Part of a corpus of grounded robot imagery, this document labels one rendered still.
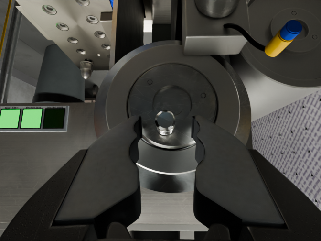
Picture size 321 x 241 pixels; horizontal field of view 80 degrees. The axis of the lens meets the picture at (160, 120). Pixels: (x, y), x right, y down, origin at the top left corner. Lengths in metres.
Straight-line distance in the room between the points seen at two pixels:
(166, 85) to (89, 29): 0.32
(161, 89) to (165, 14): 0.45
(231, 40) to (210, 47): 0.02
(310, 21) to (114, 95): 0.20
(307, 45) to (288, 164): 0.18
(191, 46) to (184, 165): 0.10
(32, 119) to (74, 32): 0.26
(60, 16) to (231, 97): 0.36
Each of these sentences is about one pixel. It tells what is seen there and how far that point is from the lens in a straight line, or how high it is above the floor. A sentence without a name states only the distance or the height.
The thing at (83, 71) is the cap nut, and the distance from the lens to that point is 0.58.
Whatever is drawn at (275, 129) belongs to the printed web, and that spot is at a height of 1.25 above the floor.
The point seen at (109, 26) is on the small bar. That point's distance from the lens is 0.42.
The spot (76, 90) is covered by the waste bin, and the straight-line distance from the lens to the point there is 2.39.
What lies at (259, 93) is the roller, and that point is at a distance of 0.23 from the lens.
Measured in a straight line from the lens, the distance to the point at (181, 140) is 0.16.
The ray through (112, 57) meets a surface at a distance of 0.22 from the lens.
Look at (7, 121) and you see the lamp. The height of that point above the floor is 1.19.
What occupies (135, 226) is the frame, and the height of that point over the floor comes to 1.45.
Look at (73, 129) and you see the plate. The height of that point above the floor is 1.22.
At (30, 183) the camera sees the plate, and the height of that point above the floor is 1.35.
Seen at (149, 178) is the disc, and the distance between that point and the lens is 0.18.
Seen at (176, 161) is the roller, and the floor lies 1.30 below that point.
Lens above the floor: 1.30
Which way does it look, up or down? 12 degrees down
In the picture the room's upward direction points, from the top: 180 degrees clockwise
